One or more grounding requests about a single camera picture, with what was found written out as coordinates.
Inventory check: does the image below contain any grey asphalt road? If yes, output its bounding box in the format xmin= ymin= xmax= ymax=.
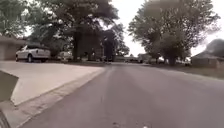
xmin=18 ymin=62 xmax=224 ymax=128

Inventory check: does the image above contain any vehicle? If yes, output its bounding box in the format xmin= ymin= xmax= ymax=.
xmin=55 ymin=50 xmax=74 ymax=62

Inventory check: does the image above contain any big leafy tree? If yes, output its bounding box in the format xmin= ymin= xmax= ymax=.
xmin=26 ymin=0 xmax=131 ymax=63

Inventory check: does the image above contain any concrete driveway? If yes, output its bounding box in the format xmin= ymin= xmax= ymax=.
xmin=0 ymin=60 xmax=105 ymax=106

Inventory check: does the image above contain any broad green tree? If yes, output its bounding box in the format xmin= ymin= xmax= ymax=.
xmin=127 ymin=0 xmax=222 ymax=67

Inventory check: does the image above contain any concrete kerb strip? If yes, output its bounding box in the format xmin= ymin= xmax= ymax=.
xmin=0 ymin=66 xmax=107 ymax=128

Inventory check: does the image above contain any white pickup truck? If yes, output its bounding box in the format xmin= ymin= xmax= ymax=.
xmin=14 ymin=44 xmax=52 ymax=64

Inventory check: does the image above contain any dark tree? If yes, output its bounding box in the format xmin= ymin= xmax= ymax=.
xmin=204 ymin=38 xmax=224 ymax=58

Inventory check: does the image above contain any tan house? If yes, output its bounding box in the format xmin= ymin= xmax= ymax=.
xmin=0 ymin=34 xmax=29 ymax=62

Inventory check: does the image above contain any grass lawn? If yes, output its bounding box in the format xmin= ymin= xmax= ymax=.
xmin=0 ymin=69 xmax=20 ymax=103

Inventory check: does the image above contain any tall pale green tree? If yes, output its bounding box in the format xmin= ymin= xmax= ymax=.
xmin=0 ymin=0 xmax=29 ymax=38

